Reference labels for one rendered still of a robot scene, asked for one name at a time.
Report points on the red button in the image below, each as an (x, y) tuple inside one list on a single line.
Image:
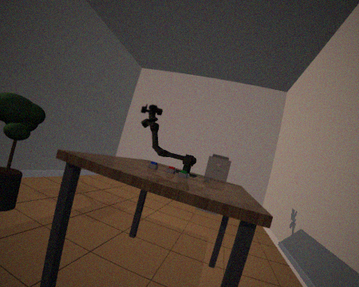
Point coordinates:
[(171, 170)]

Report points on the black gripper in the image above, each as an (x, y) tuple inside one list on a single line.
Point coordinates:
[(158, 111)]

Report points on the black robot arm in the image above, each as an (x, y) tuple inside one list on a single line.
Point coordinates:
[(188, 160)]

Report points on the blue button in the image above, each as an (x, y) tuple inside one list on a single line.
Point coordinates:
[(153, 165)]

